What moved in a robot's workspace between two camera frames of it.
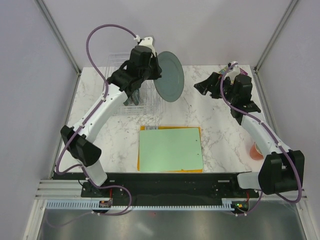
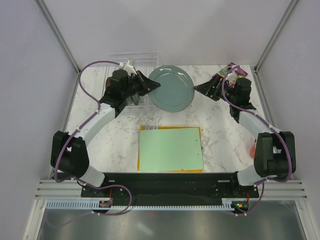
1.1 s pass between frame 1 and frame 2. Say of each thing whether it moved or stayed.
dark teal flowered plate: stayed
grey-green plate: moved
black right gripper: stayed
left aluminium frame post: stayed
